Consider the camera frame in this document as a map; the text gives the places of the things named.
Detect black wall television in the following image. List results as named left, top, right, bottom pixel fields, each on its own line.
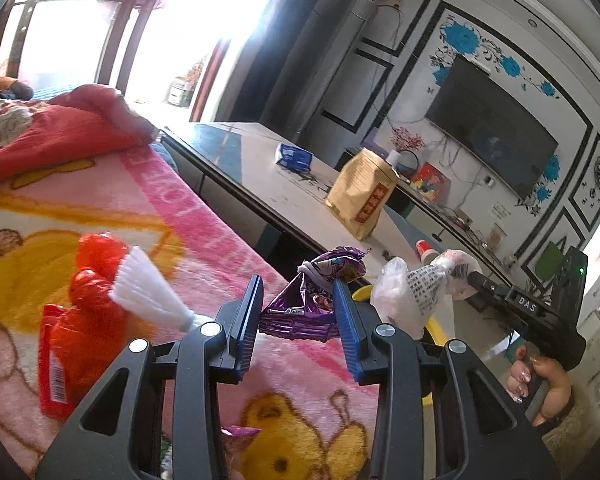
left=425, top=54, right=560, bottom=201

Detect purple snack wrapper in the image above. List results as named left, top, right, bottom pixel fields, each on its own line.
left=257, top=245, right=368, bottom=343

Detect metal buckets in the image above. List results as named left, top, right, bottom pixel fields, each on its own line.
left=167, top=77, right=193, bottom=109

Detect blue flower wall decal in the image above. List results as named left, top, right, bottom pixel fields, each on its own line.
left=427, top=15, right=563, bottom=218

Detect white printed plastic bag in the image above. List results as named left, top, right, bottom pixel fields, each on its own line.
left=370, top=249, right=481, bottom=341

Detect blue packet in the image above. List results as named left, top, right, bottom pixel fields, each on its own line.
left=275, top=142, right=313, bottom=171

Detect red flowers in white vase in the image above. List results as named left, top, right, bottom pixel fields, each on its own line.
left=386, top=127, right=426, bottom=168

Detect tan paper bag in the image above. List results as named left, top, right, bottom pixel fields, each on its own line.
left=325, top=147, right=400, bottom=241

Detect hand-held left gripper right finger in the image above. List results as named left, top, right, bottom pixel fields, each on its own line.
left=331, top=277, right=563, bottom=480

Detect orange red plastic wrapper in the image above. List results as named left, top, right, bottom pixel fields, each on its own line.
left=39, top=232, right=131, bottom=417

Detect grey standing air conditioner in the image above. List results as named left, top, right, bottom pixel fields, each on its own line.
left=260, top=0, right=379, bottom=161

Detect red paper cup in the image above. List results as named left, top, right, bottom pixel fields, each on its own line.
left=415, top=239, right=439, bottom=264

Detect pink cartoon printed blanket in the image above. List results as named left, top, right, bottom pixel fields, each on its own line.
left=0, top=142, right=396, bottom=480

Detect magenta candy wrapper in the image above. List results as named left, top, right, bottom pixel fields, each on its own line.
left=220, top=425, right=261, bottom=454

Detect yellow round bin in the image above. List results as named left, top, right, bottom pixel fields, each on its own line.
left=352, top=285, right=453, bottom=408

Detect brown sliding door frame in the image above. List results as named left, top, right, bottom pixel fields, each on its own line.
left=0, top=0, right=231, bottom=123

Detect person's right hand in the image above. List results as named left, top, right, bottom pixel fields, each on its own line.
left=505, top=354, right=574, bottom=424

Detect dark curtain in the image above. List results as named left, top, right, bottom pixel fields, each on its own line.
left=215, top=0, right=341, bottom=126

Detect green bag wall picture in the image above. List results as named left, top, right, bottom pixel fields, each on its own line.
left=535, top=242, right=566, bottom=281

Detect white television cabinet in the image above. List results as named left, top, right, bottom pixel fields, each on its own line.
left=345, top=147, right=518, bottom=286

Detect red picture box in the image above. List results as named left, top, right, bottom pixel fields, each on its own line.
left=410, top=162, right=452, bottom=204

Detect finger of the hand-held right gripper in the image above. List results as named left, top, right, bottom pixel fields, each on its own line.
left=467, top=271, right=511, bottom=311

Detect floral cloth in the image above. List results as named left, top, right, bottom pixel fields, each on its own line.
left=0, top=97, right=34, bottom=149

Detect glass top coffee table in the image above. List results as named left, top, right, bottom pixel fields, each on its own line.
left=160, top=122, right=456, bottom=351

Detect blue cloth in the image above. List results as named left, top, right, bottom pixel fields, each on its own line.
left=32, top=85, right=76, bottom=104

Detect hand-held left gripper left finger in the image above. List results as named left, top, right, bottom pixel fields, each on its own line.
left=35, top=274, right=265, bottom=480

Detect balcony potted plant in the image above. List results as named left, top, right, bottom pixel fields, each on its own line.
left=187, top=60, right=206, bottom=106

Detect brown cushion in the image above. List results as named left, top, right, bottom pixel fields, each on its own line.
left=0, top=77, right=34, bottom=101

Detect white foam net sleeve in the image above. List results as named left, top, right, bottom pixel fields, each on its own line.
left=109, top=246, right=216, bottom=333

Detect red quilt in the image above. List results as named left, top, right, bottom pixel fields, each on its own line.
left=0, top=85, right=158, bottom=191

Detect round black framed ornament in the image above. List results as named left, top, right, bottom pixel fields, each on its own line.
left=397, top=150, right=421, bottom=176

